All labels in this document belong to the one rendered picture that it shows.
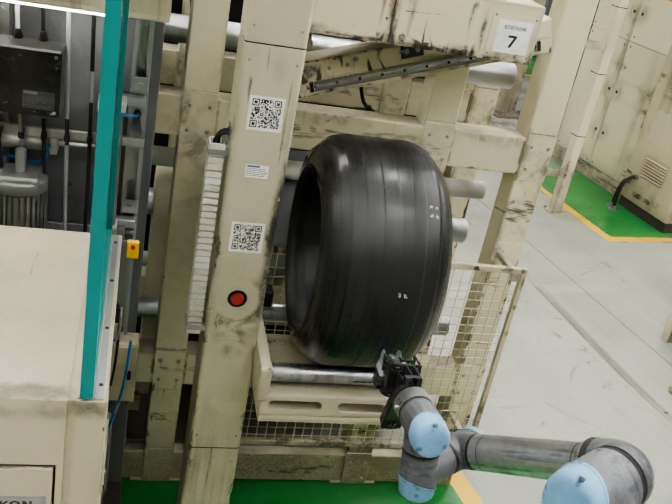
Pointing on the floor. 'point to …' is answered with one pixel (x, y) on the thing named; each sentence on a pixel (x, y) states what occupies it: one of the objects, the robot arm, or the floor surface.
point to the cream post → (209, 384)
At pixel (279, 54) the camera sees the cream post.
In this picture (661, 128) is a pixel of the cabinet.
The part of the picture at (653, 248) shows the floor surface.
